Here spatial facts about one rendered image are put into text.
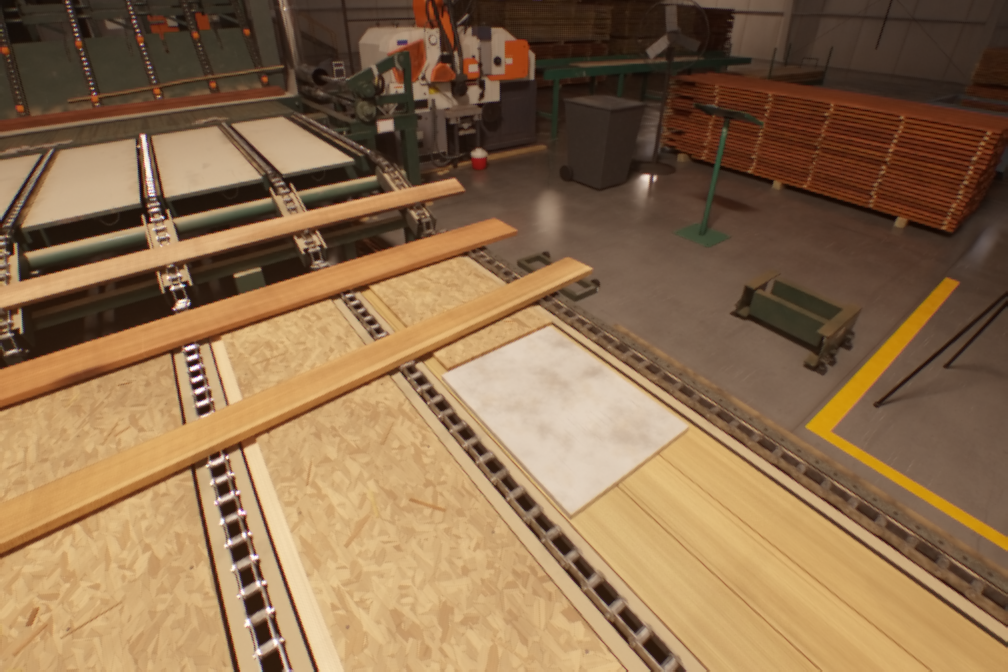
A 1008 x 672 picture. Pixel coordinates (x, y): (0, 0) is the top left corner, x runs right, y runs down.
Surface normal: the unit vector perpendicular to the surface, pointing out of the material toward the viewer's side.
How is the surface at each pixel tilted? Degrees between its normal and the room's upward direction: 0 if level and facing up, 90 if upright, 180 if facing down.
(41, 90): 46
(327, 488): 0
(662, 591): 0
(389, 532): 0
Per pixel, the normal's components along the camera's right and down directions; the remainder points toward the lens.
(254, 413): 0.00, -0.85
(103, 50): 0.43, -0.28
